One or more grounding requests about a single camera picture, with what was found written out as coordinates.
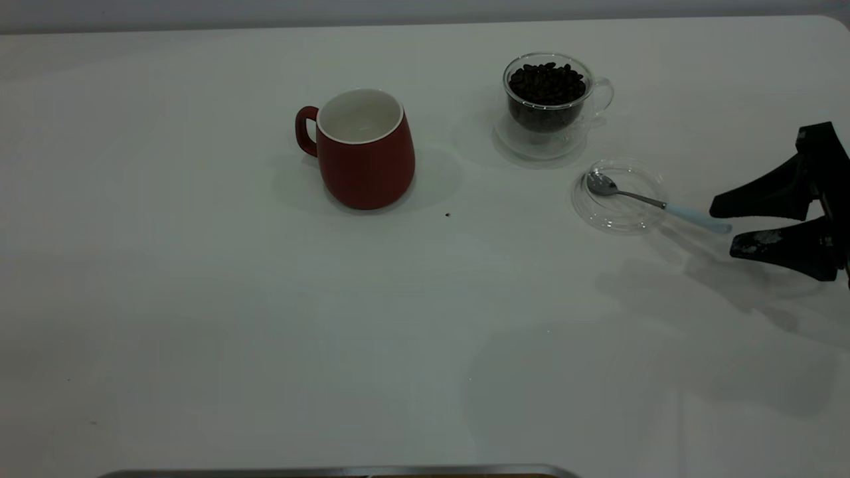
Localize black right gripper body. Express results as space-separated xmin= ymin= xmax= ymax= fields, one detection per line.
xmin=797 ymin=121 xmax=850 ymax=286

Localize clear glass cup with handle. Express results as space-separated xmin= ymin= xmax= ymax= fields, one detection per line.
xmin=502 ymin=53 xmax=614 ymax=134

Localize silver metal frame bar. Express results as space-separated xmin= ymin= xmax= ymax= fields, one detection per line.
xmin=96 ymin=464 xmax=582 ymax=478

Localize clear ribbed glass dish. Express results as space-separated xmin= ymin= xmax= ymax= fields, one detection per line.
xmin=571 ymin=158 xmax=668 ymax=235

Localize red mug white inside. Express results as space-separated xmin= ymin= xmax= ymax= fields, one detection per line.
xmin=295 ymin=88 xmax=416 ymax=211

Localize dark roasted coffee beans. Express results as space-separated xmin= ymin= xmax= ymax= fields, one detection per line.
xmin=508 ymin=62 xmax=588 ymax=131

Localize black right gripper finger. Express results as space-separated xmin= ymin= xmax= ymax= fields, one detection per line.
xmin=729 ymin=219 xmax=841 ymax=281
xmin=709 ymin=154 xmax=816 ymax=221

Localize clear glass saucer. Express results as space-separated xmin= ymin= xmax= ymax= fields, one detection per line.
xmin=492 ymin=105 xmax=592 ymax=161

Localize metal spoon light blue handle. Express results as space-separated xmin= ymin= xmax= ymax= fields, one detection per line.
xmin=586 ymin=171 xmax=733 ymax=234

